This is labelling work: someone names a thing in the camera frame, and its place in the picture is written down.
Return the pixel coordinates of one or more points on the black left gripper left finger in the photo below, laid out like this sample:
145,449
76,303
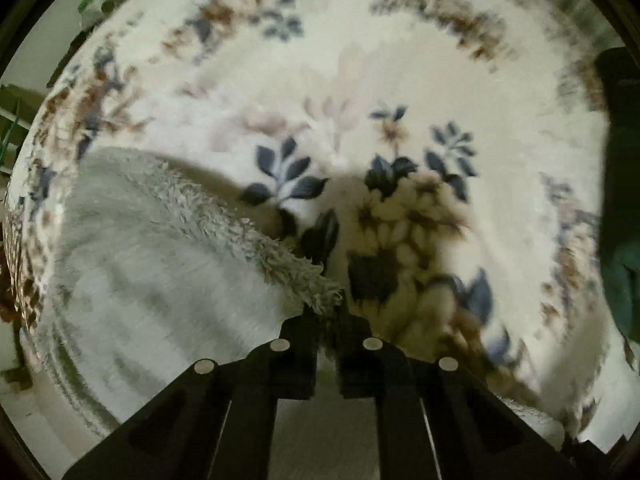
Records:
213,421

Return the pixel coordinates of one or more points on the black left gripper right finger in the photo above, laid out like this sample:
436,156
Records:
433,423

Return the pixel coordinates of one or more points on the grey fluffy fleece pant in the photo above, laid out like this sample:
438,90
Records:
152,273

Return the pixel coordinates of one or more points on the dark green pillow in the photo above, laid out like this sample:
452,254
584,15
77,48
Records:
619,225

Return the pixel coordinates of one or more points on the floral cream bed blanket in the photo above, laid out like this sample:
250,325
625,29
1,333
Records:
439,160

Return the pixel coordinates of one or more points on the green white box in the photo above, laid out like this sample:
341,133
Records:
93,12

